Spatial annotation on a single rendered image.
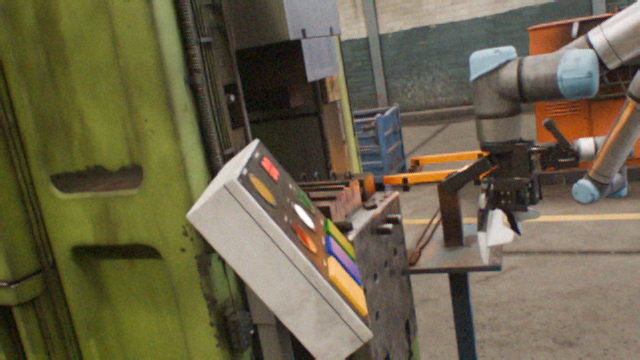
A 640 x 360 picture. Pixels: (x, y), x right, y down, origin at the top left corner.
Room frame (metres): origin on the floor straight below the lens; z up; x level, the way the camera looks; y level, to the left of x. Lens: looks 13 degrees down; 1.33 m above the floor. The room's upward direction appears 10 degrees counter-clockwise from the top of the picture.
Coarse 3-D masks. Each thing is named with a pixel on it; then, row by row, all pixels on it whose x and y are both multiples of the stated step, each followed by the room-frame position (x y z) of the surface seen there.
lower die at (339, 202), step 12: (336, 180) 1.52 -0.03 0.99; (348, 180) 1.46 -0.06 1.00; (312, 192) 1.44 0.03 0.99; (324, 192) 1.41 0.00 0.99; (336, 192) 1.39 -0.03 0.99; (348, 192) 1.43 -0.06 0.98; (324, 204) 1.34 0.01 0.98; (336, 204) 1.35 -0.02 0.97; (348, 204) 1.42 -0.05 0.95; (360, 204) 1.49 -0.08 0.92; (336, 216) 1.34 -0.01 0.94; (348, 216) 1.41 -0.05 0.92
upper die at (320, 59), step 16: (256, 48) 1.37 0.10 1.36; (272, 48) 1.35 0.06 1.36; (288, 48) 1.33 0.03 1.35; (304, 48) 1.33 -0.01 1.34; (320, 48) 1.40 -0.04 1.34; (336, 48) 1.49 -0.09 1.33; (240, 64) 1.39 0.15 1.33; (256, 64) 1.37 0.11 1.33; (272, 64) 1.35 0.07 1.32; (288, 64) 1.34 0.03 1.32; (304, 64) 1.32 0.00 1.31; (320, 64) 1.39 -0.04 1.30; (336, 64) 1.48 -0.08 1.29; (256, 80) 1.37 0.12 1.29; (272, 80) 1.36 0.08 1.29; (288, 80) 1.34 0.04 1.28; (304, 80) 1.32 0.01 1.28
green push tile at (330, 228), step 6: (330, 222) 0.99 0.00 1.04; (330, 228) 0.95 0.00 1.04; (330, 234) 0.93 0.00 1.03; (336, 234) 0.95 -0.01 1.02; (336, 240) 0.93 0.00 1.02; (342, 240) 0.96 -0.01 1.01; (342, 246) 0.93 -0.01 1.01; (348, 246) 0.97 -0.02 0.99; (348, 252) 0.93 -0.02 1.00; (354, 258) 0.93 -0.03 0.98
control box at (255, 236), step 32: (256, 160) 0.88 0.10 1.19; (224, 192) 0.70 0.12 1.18; (256, 192) 0.73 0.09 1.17; (288, 192) 0.91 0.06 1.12; (224, 224) 0.70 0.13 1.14; (256, 224) 0.70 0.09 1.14; (288, 224) 0.75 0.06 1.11; (320, 224) 0.94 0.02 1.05; (224, 256) 0.70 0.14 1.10; (256, 256) 0.70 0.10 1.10; (288, 256) 0.69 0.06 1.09; (320, 256) 0.77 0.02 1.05; (256, 288) 0.70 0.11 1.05; (288, 288) 0.70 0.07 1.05; (320, 288) 0.69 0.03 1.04; (288, 320) 0.70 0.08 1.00; (320, 320) 0.69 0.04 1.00; (352, 320) 0.69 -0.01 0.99; (320, 352) 0.69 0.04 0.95; (352, 352) 0.70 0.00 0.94
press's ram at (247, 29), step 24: (240, 0) 1.32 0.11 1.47; (264, 0) 1.29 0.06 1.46; (288, 0) 1.29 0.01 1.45; (312, 0) 1.40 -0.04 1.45; (336, 0) 1.54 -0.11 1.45; (240, 24) 1.32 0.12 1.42; (264, 24) 1.30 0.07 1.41; (288, 24) 1.27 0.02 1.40; (312, 24) 1.38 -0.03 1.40; (336, 24) 1.52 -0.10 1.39; (240, 48) 1.33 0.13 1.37
